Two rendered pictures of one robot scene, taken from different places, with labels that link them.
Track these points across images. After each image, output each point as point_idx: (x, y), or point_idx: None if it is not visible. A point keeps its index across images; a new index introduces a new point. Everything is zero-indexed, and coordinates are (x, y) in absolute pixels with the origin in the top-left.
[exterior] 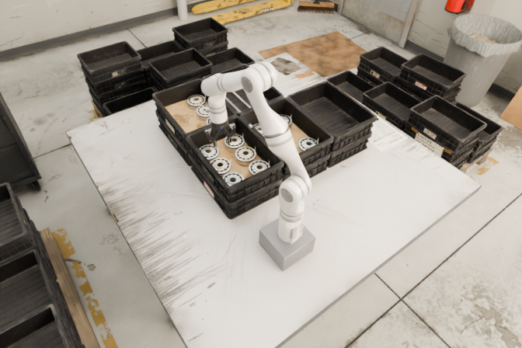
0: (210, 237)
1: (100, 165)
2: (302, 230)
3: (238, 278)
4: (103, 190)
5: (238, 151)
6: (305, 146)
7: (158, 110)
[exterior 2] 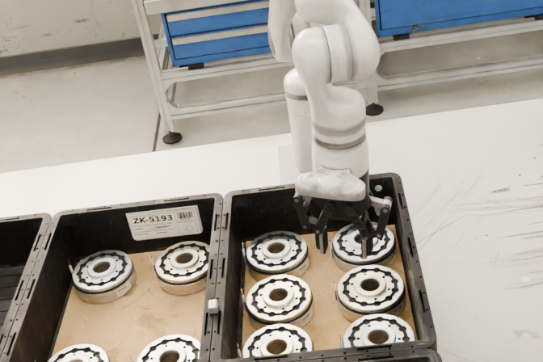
0: (467, 260)
1: None
2: (289, 159)
3: (446, 187)
4: None
5: (292, 308)
6: (115, 265)
7: None
